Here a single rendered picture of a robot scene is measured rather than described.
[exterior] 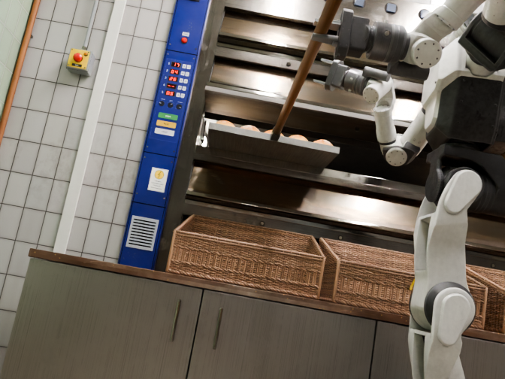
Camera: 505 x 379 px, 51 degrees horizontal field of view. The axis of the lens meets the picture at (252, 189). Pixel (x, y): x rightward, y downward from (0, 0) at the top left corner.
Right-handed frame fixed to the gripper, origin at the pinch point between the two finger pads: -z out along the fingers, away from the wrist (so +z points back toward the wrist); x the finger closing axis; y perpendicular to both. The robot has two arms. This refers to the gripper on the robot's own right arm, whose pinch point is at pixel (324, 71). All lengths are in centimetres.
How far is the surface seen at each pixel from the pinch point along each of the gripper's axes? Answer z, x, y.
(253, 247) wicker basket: 10, -68, 24
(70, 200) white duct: -84, -89, 25
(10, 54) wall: -133, -37, 39
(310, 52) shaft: 28, -4, 66
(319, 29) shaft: 34, 0, 76
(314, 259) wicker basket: 29, -65, 13
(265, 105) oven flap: -31.5, -19.3, -18.8
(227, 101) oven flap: -47, -23, -11
